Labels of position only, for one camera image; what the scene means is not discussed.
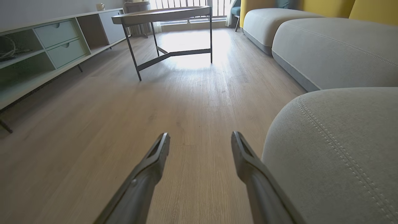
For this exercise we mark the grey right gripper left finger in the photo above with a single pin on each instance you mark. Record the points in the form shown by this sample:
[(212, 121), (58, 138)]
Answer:
[(140, 189)]

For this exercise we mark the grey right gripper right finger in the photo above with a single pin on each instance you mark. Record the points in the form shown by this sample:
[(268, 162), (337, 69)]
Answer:
[(264, 193)]

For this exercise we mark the pale green cabinet drawer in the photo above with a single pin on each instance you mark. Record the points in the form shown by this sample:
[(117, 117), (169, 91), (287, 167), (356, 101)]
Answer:
[(56, 33), (67, 53)]

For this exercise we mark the long low white TV cabinet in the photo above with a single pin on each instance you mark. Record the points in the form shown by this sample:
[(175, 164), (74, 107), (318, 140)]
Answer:
[(18, 90)]

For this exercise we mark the pale grey cabinet door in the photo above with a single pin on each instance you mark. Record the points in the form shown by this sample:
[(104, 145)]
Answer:
[(112, 28)]

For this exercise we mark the round grey metal-legged coffee table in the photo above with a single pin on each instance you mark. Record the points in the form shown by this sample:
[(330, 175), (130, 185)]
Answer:
[(161, 14)]

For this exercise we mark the white curtain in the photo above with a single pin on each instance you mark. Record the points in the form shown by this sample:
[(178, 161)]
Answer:
[(230, 14)]

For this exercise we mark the beige wicker hamper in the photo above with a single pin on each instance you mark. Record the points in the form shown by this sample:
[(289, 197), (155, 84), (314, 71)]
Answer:
[(136, 6)]

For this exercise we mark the blue upholstered chair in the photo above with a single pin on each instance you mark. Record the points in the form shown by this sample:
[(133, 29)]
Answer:
[(235, 11)]

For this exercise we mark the white mug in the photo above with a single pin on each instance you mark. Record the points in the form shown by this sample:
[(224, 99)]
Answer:
[(100, 7)]

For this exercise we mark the teal throw pillow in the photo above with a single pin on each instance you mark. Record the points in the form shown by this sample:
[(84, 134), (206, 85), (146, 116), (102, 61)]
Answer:
[(286, 3)]

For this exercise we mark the dark window railing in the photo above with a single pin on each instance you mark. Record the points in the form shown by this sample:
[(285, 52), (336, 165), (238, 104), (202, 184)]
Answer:
[(186, 3)]

